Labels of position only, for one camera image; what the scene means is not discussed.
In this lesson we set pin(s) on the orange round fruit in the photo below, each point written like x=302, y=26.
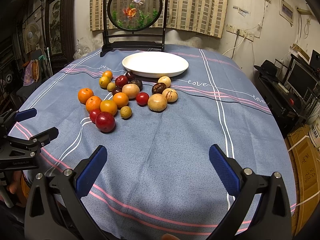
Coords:
x=121, y=99

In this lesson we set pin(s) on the framed wall painting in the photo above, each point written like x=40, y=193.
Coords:
x=59, y=29

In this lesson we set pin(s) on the large tan round fruit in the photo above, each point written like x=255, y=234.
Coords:
x=157, y=102

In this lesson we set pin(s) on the tan persimmon-like fruit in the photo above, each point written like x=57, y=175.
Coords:
x=131, y=90

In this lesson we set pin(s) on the white electric fan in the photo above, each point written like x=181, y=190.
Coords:
x=32, y=33

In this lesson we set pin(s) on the wall power strip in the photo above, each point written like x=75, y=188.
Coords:
x=240, y=32

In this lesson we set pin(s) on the small orange kumquat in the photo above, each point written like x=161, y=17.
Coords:
x=108, y=74

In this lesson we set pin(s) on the computer monitor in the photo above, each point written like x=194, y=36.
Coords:
x=300, y=79

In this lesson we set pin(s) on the large red plum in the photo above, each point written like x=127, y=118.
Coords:
x=105, y=122

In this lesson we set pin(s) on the dark red plum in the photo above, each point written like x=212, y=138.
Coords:
x=130, y=76

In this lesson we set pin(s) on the beige checked curtain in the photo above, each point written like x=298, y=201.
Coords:
x=201, y=16

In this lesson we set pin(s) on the round goldfish screen ornament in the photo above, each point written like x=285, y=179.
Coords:
x=134, y=25

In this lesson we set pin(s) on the dark purple mangosteen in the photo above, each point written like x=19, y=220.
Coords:
x=138, y=83

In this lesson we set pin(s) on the small red tomato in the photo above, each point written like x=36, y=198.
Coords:
x=93, y=114

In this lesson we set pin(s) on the blue striped tablecloth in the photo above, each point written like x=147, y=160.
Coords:
x=158, y=177

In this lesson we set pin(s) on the small dark plum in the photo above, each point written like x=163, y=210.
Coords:
x=116, y=90

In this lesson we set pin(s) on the striped tan melon fruit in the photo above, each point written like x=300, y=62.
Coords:
x=170, y=94

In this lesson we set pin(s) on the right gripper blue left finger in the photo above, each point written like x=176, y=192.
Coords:
x=87, y=171

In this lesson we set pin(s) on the small tan longan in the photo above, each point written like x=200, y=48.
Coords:
x=125, y=112

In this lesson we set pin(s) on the pale yellow round fruit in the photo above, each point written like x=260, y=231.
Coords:
x=166, y=80

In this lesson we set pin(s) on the cardboard box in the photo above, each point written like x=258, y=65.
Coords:
x=304, y=158

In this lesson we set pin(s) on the orange mandarin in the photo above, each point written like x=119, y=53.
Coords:
x=93, y=103
x=84, y=94

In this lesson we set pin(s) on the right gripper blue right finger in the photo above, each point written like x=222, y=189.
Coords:
x=227, y=169

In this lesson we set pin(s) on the black hat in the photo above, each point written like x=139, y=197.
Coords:
x=267, y=68

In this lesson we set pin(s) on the orange yellow tomato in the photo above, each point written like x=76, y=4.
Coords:
x=109, y=106

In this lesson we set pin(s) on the yellow green tomato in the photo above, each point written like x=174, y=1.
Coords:
x=104, y=81

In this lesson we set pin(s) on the red cherry tomato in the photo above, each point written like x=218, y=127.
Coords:
x=142, y=98

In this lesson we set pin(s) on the small green-tan longan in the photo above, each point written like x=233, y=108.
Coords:
x=111, y=86

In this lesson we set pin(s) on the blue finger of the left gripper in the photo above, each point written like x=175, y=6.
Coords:
x=26, y=114
x=45, y=137

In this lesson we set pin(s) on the dark brown passion fruit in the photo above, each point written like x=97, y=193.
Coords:
x=158, y=88

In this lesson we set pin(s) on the white oval plate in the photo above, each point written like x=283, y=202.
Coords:
x=154, y=64

